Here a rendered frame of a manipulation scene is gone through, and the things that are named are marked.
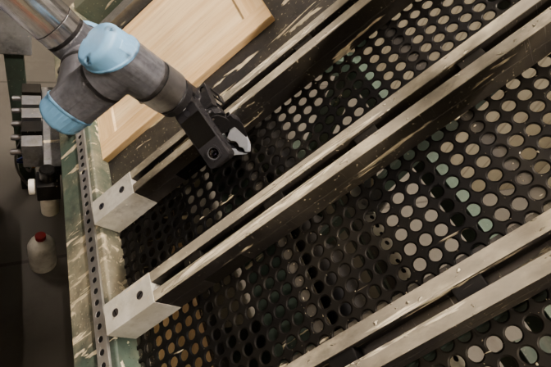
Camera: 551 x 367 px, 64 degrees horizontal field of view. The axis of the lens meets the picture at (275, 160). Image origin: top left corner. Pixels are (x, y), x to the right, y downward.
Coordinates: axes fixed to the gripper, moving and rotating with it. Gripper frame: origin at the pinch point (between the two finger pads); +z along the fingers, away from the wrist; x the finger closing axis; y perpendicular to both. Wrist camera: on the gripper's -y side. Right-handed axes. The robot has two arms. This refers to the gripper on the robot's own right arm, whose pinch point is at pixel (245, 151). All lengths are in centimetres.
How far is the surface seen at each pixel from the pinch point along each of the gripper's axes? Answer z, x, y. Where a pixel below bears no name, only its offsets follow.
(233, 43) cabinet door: 0.4, -7.6, 29.8
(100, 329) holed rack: -3.3, 40.8, -16.5
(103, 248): -2.5, 38.2, 0.7
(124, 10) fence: -2, 18, 77
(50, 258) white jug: 37, 110, 52
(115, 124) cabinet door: 0.6, 31.9, 37.2
